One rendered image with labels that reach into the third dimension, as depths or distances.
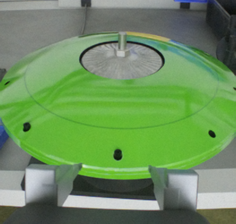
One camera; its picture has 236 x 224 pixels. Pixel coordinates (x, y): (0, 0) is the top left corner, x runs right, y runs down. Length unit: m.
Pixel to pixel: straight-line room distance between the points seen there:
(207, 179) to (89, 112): 0.24
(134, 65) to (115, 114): 0.09
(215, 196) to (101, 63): 0.25
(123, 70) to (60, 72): 0.07
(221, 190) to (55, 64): 0.29
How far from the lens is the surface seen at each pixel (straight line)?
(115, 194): 0.44
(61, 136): 0.30
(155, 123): 0.30
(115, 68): 0.36
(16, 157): 0.52
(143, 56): 0.39
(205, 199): 0.48
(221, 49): 0.69
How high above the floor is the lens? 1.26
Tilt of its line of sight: 35 degrees down
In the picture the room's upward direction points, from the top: 1 degrees clockwise
